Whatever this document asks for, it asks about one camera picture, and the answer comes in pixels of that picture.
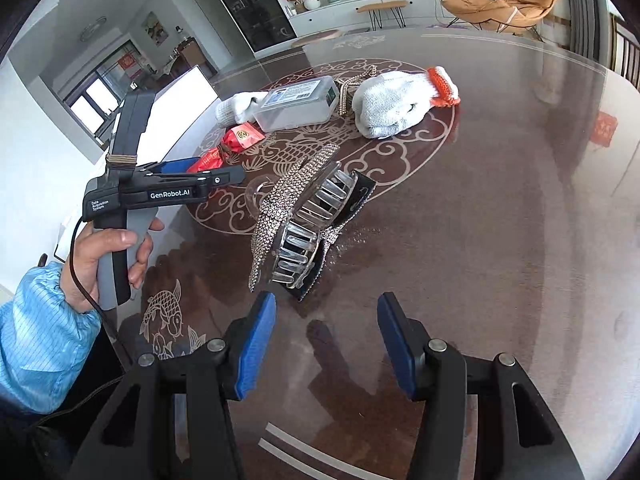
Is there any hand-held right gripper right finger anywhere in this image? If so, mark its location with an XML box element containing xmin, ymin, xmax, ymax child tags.
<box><xmin>377</xmin><ymin>291</ymin><xmax>571</xmax><ymax>480</ymax></box>

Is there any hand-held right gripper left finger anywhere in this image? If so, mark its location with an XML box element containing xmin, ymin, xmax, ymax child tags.
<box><xmin>67</xmin><ymin>291</ymin><xmax>277</xmax><ymax>480</ymax></box>

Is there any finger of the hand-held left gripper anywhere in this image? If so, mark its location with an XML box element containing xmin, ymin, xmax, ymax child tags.
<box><xmin>135</xmin><ymin>156</ymin><xmax>201</xmax><ymax>175</ymax></box>
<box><xmin>142</xmin><ymin>166</ymin><xmax>247</xmax><ymax>188</ymax></box>

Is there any red foil packet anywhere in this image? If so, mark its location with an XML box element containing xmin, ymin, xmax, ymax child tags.
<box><xmin>187</xmin><ymin>122</ymin><xmax>266</xmax><ymax>175</ymax></box>

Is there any rhinestone hair clip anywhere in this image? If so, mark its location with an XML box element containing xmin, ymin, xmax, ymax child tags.
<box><xmin>245</xmin><ymin>143</ymin><xmax>377</xmax><ymax>302</ymax></box>

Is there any white knit sock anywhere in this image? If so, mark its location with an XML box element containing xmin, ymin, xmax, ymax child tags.
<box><xmin>215</xmin><ymin>91</ymin><xmax>271</xmax><ymax>126</ymax></box>

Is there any clear plastic box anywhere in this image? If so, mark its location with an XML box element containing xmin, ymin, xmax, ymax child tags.
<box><xmin>252</xmin><ymin>76</ymin><xmax>338</xmax><ymax>133</ymax></box>

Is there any beaded chain necklace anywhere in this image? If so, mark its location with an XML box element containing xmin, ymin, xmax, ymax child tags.
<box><xmin>334</xmin><ymin>66</ymin><xmax>378</xmax><ymax>117</ymax></box>

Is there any white gloves orange cuff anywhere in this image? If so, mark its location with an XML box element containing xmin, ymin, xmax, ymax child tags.
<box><xmin>351</xmin><ymin>66</ymin><xmax>460</xmax><ymax>139</ymax></box>

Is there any person's left forearm blue sleeve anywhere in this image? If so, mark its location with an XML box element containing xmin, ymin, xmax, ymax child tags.
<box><xmin>0</xmin><ymin>261</ymin><xmax>106</xmax><ymax>416</ymax></box>

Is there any person's left hand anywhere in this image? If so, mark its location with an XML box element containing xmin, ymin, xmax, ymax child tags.
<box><xmin>61</xmin><ymin>217</ymin><xmax>166</xmax><ymax>313</ymax></box>

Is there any window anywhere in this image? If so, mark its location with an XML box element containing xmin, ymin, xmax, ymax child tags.
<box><xmin>69</xmin><ymin>79</ymin><xmax>125</xmax><ymax>137</ymax></box>

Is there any round ceiling lamp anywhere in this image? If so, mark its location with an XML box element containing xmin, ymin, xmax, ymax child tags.
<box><xmin>79</xmin><ymin>17</ymin><xmax>107</xmax><ymax>42</ymax></box>

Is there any dark glass display cabinet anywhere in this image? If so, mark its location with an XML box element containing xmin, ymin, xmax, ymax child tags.
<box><xmin>196</xmin><ymin>0</ymin><xmax>298</xmax><ymax>53</ymax></box>

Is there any white television cabinet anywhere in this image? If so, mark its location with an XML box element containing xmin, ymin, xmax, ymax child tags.
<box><xmin>284</xmin><ymin>0</ymin><xmax>451</xmax><ymax>53</ymax></box>

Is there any wooden bench with metal legs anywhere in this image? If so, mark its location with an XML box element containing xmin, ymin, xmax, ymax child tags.
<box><xmin>356</xmin><ymin>0</ymin><xmax>408</xmax><ymax>30</ymax></box>

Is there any orange lounge chair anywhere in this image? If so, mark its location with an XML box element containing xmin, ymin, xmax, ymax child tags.
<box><xmin>441</xmin><ymin>0</ymin><xmax>561</xmax><ymax>36</ymax></box>

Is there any dark wooden chair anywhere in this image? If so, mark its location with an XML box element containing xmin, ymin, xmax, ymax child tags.
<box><xmin>611</xmin><ymin>15</ymin><xmax>640</xmax><ymax>86</ymax></box>

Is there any grey curtain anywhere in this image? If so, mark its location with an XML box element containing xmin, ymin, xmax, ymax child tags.
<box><xmin>560</xmin><ymin>0</ymin><xmax>613</xmax><ymax>68</ymax></box>

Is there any framed wall painting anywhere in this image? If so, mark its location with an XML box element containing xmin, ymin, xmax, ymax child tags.
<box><xmin>141</xmin><ymin>11</ymin><xmax>170</xmax><ymax>47</ymax></box>

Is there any black cable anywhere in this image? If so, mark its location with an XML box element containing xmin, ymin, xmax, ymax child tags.
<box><xmin>70</xmin><ymin>215</ymin><xmax>138</xmax><ymax>366</ymax></box>

